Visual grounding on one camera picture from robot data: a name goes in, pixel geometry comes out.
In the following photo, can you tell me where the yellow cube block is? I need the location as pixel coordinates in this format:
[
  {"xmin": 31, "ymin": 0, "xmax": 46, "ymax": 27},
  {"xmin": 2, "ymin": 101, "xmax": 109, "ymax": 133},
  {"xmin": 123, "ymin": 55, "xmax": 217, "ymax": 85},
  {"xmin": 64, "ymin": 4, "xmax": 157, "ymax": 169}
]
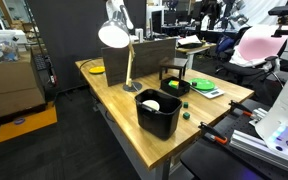
[{"xmin": 168, "ymin": 79, "xmax": 180, "ymax": 90}]

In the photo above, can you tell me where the black drawer tray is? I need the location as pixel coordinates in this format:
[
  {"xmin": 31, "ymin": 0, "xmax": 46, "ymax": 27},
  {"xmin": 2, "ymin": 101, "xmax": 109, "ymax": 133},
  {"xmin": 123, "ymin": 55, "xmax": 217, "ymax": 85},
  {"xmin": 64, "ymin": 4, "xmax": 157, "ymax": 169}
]
[{"xmin": 159, "ymin": 76, "xmax": 191, "ymax": 98}]

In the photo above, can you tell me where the white disc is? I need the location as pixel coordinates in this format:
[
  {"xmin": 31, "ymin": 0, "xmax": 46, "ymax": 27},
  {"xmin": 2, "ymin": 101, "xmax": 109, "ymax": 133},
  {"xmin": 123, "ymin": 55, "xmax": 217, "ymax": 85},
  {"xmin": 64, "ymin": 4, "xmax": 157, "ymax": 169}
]
[{"xmin": 141, "ymin": 99, "xmax": 161, "ymax": 112}]

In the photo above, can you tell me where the dark wood board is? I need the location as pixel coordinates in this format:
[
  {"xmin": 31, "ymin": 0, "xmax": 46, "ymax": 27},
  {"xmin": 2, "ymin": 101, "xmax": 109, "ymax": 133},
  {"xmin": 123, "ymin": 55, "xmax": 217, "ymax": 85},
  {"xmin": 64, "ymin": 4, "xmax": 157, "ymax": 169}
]
[{"xmin": 101, "ymin": 37, "xmax": 178, "ymax": 88}]

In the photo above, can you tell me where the black trash bin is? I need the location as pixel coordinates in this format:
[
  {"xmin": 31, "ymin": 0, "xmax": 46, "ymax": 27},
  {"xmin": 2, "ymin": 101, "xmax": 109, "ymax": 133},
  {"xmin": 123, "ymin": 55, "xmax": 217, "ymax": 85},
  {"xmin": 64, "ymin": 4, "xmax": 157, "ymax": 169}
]
[{"xmin": 134, "ymin": 88, "xmax": 183, "ymax": 141}]

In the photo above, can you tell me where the small dark wooden stool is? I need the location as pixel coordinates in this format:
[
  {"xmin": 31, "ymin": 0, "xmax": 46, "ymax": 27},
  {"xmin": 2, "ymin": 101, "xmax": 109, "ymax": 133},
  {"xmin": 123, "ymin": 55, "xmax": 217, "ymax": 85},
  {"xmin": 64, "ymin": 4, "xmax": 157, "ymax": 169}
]
[{"xmin": 158, "ymin": 57, "xmax": 189, "ymax": 81}]

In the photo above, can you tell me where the yellow disc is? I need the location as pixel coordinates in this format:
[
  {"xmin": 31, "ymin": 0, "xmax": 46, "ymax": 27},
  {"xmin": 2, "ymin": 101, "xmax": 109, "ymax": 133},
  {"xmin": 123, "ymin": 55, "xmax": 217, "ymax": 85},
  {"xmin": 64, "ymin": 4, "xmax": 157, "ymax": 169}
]
[{"xmin": 88, "ymin": 65, "xmax": 106, "ymax": 75}]

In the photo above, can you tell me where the green plastic plate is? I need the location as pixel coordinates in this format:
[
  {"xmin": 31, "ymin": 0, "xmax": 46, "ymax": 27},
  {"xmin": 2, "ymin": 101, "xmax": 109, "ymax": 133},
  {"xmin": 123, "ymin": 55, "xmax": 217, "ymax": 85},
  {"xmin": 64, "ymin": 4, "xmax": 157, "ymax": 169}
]
[{"xmin": 188, "ymin": 77, "xmax": 216, "ymax": 92}]

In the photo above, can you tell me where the white wooden desk lamp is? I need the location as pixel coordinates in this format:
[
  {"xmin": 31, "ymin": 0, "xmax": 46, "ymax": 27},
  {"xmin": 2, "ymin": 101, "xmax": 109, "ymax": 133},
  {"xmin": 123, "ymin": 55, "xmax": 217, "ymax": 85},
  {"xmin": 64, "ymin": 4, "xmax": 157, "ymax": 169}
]
[{"xmin": 97, "ymin": 10, "xmax": 143, "ymax": 93}]

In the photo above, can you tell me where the white paper stack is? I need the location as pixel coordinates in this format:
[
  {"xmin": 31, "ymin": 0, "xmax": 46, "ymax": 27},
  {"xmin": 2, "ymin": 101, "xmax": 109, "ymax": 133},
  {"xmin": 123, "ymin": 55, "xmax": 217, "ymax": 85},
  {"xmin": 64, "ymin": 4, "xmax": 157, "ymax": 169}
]
[{"xmin": 177, "ymin": 34, "xmax": 203, "ymax": 48}]

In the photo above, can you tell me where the white kitchen scale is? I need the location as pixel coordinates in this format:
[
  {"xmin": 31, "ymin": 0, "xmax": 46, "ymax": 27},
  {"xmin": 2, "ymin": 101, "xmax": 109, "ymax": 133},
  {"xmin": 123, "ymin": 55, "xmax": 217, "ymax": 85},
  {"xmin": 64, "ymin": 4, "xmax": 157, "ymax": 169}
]
[{"xmin": 189, "ymin": 84, "xmax": 225, "ymax": 100}]

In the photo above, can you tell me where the black computer monitor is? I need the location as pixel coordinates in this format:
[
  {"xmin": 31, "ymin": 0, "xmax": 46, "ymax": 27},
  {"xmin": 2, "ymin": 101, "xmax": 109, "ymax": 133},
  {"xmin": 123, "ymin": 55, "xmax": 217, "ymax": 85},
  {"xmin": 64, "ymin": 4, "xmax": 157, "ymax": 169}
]
[{"xmin": 150, "ymin": 9, "xmax": 163, "ymax": 34}]

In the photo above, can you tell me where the black partition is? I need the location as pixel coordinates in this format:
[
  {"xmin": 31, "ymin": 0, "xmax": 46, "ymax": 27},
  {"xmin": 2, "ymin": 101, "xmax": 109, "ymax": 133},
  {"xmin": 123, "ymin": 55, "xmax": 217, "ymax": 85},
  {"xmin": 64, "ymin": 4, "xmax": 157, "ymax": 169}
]
[{"xmin": 26, "ymin": 0, "xmax": 147, "ymax": 93}]

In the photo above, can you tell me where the blue backpack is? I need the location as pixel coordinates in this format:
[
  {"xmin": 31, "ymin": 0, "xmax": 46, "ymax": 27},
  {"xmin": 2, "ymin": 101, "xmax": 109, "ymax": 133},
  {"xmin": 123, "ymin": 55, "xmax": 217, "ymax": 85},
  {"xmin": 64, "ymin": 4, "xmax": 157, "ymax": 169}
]
[{"xmin": 216, "ymin": 34, "xmax": 236, "ymax": 54}]

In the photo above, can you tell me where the black perforated mounting table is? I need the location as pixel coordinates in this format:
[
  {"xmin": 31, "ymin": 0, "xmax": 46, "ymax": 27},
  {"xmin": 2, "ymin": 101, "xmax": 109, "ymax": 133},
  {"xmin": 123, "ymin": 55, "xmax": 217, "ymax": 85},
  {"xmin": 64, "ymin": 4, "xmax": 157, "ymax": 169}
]
[{"xmin": 179, "ymin": 108, "xmax": 288, "ymax": 180}]

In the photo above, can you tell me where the black office chair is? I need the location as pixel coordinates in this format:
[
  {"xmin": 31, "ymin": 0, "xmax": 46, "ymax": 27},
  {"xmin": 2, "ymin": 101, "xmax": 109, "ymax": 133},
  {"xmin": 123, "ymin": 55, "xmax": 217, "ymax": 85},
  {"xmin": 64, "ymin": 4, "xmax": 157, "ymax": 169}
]
[{"xmin": 214, "ymin": 26, "xmax": 288, "ymax": 88}]

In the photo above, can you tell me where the black keyboard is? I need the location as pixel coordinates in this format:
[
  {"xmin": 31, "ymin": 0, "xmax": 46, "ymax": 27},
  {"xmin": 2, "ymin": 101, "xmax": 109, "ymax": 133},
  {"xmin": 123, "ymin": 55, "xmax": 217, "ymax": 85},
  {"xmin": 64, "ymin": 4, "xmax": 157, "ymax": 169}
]
[{"xmin": 33, "ymin": 53, "xmax": 48, "ymax": 72}]

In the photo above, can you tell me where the orange floor mat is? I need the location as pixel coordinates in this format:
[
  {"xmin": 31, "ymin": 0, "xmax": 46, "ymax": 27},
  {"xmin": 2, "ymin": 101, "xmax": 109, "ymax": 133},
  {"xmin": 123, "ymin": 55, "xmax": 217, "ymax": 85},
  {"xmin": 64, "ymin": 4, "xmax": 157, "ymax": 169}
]
[{"xmin": 0, "ymin": 105, "xmax": 58, "ymax": 145}]

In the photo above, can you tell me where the pink cloth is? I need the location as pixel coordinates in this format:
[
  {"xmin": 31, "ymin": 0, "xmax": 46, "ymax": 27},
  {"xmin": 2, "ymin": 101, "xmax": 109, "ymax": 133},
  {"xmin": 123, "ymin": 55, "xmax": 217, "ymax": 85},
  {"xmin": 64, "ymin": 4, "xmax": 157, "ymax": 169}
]
[{"xmin": 229, "ymin": 24, "xmax": 288, "ymax": 68}]

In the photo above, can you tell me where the purple disc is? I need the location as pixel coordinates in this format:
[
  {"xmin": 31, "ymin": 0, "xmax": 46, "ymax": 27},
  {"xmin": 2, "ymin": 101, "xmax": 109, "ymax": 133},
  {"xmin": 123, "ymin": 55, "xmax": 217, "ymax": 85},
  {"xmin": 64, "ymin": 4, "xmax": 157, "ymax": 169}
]
[{"xmin": 13, "ymin": 116, "xmax": 26, "ymax": 126}]

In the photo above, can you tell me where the brown cardboard box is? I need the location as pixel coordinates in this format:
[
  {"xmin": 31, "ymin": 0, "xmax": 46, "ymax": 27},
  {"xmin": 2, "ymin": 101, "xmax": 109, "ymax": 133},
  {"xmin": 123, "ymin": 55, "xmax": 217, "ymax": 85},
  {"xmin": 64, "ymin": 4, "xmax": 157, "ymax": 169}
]
[
  {"xmin": 0, "ymin": 49, "xmax": 46, "ymax": 99},
  {"xmin": 0, "ymin": 87, "xmax": 47, "ymax": 121}
]

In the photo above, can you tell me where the clear plastic storage bin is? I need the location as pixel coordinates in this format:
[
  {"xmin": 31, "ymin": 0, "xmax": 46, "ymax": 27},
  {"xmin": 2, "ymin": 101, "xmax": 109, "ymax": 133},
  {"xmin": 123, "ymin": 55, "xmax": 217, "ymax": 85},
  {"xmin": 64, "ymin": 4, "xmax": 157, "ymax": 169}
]
[{"xmin": 0, "ymin": 29, "xmax": 28, "ymax": 64}]

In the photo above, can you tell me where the orange-handled black clamp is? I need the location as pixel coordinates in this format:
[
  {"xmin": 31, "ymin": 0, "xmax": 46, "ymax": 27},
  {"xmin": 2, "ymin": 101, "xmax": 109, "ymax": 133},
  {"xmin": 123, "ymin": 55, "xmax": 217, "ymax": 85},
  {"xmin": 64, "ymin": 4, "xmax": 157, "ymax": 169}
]
[
  {"xmin": 228, "ymin": 99, "xmax": 256, "ymax": 118},
  {"xmin": 198, "ymin": 121, "xmax": 229, "ymax": 146}
]

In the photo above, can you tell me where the short aluminium rail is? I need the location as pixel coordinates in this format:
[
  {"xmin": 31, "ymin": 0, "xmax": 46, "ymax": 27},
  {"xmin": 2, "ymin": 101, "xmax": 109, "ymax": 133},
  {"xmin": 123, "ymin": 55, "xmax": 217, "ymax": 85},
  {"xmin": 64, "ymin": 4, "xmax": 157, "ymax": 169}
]
[{"xmin": 248, "ymin": 107, "xmax": 269, "ymax": 127}]

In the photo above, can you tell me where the long aluminium rail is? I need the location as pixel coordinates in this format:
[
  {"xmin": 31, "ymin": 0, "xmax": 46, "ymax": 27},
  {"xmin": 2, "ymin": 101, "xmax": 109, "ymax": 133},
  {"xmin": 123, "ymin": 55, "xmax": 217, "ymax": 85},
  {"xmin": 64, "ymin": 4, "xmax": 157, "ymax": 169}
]
[{"xmin": 229, "ymin": 129, "xmax": 288, "ymax": 178}]

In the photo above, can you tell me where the black camera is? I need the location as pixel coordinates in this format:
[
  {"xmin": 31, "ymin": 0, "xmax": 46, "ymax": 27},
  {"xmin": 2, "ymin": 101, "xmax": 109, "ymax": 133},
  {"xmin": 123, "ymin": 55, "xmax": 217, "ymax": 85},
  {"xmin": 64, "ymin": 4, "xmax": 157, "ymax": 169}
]
[{"xmin": 267, "ymin": 4, "xmax": 288, "ymax": 17}]

